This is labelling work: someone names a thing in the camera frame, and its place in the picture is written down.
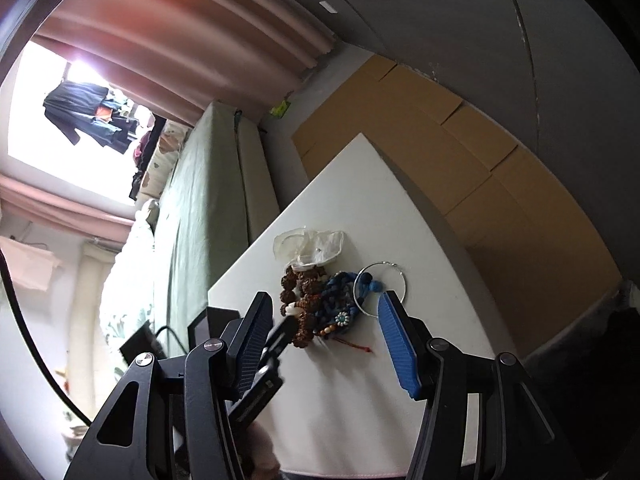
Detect white hanging cloth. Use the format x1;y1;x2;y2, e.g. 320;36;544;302
0;236;64;292

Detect pile of clothes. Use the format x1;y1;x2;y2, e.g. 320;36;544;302
130;114;169;202

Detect black cable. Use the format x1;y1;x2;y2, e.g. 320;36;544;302
0;247;96;423

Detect blue braided bracelet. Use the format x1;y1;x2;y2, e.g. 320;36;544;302
319;271;385;334

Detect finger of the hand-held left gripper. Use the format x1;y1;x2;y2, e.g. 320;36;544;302
227;316;297;428

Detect white quilt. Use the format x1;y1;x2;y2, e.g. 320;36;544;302
99;199;162;361

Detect black power adapter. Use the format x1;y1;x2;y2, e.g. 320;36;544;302
119;321;166;362

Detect brown seed bead bracelet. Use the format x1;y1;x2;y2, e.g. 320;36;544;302
279;266;328;350

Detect bed with green blanket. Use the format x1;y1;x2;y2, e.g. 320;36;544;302
151;100;281;343

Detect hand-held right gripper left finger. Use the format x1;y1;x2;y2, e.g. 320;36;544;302
65;291;274;480

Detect hanging dark clothes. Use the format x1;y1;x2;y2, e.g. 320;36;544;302
42;79;138;155

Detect silver hoop bangle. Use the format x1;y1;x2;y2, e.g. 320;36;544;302
353;261;407;319

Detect white plastic bag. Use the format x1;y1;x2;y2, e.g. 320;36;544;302
273;227;346;269

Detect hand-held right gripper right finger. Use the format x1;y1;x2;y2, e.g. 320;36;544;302
377;289;594;480

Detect black jewelry box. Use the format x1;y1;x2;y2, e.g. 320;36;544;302
187;306;242;352

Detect flattened cardboard sheets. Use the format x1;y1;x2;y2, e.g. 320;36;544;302
290;54;624;357

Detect red cord bracelet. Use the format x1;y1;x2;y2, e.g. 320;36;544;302
327;336;374;354

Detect grey wardrobe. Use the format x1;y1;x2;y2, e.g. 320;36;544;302
280;0;640;283

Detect pink curtain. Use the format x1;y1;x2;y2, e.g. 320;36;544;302
31;0;337;127
0;174;137;242

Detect printed pillow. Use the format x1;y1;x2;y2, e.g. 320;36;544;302
141;120;194;197

